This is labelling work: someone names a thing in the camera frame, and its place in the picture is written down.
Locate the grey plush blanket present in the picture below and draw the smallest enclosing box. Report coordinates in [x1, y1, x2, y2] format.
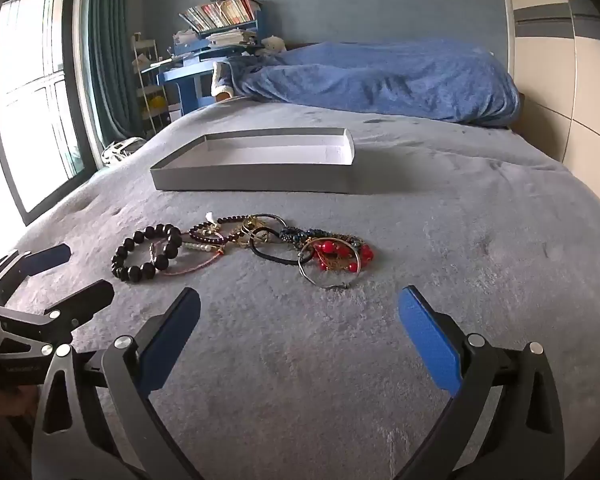
[0, 95, 600, 480]

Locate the blue desk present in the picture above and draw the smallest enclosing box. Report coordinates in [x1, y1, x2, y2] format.
[156, 14, 266, 116]

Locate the white wire rack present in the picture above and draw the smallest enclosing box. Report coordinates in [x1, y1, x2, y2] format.
[130, 33, 174, 137]

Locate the row of books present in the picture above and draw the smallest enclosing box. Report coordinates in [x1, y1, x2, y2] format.
[179, 0, 264, 31]

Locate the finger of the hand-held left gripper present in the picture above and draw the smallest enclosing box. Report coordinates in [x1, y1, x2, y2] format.
[0, 280, 115, 357]
[0, 243, 73, 307]

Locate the blue bead bracelet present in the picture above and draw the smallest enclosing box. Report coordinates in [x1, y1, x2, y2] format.
[280, 226, 331, 251]

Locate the white helmet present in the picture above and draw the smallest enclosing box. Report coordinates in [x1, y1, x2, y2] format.
[101, 136, 147, 167]

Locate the black framed window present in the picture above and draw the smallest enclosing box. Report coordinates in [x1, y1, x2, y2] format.
[0, 0, 90, 227]

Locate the black hair tie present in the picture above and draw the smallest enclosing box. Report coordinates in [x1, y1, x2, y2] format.
[249, 227, 317, 266]

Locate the person's left hand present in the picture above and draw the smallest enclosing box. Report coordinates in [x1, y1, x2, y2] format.
[0, 386, 38, 417]

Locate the beige wardrobe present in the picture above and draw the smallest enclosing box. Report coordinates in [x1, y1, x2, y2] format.
[499, 0, 600, 177]

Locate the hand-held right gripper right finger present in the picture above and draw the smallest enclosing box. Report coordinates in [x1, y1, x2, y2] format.
[395, 285, 566, 480]

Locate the shallow grey cardboard box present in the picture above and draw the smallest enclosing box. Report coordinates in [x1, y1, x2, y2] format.
[150, 127, 356, 194]

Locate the black bead bracelet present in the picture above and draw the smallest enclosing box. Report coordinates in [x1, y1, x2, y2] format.
[111, 224, 183, 282]

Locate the dark red bead bracelet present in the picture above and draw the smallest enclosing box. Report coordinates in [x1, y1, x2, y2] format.
[189, 215, 251, 248]

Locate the pink cord bracelet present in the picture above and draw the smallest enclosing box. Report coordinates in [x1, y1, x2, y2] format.
[150, 240, 227, 277]

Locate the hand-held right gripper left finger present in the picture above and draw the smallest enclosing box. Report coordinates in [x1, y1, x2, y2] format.
[30, 287, 203, 480]

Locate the thin silver hoop bangle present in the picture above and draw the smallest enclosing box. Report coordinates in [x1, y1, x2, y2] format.
[250, 213, 287, 244]

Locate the blue duvet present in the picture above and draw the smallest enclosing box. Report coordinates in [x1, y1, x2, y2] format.
[227, 37, 523, 127]

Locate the teal curtain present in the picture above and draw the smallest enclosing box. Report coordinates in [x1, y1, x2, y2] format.
[84, 0, 147, 145]

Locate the pile of papers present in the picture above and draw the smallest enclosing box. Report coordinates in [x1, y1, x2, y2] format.
[172, 29, 259, 56]

